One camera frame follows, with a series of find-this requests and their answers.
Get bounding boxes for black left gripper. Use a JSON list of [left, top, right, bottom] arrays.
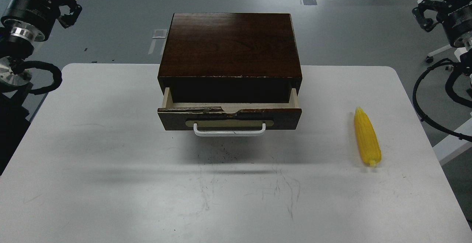
[[1, 0, 83, 33]]

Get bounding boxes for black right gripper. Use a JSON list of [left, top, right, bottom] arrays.
[[412, 0, 472, 48]]

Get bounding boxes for yellow corn cob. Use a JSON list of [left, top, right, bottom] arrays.
[[354, 107, 382, 166]]

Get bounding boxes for wooden drawer with white handle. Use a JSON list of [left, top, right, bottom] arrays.
[[157, 88, 302, 136]]

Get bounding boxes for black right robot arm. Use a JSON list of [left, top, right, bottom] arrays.
[[412, 0, 472, 63]]

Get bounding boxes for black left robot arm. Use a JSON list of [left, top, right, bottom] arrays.
[[1, 0, 82, 95]]

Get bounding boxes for dark wooden drawer cabinet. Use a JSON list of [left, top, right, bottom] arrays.
[[158, 13, 302, 103]]

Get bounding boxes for white office chair base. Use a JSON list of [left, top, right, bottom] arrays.
[[425, 45, 453, 63]]

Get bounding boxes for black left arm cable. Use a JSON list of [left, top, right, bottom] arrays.
[[9, 61, 63, 95]]

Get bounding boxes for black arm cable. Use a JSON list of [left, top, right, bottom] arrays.
[[9, 61, 63, 95], [412, 58, 472, 142]]

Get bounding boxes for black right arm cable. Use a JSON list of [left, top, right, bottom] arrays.
[[412, 58, 472, 142]]

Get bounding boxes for white table leg frame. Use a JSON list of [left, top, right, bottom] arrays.
[[433, 135, 472, 166]]

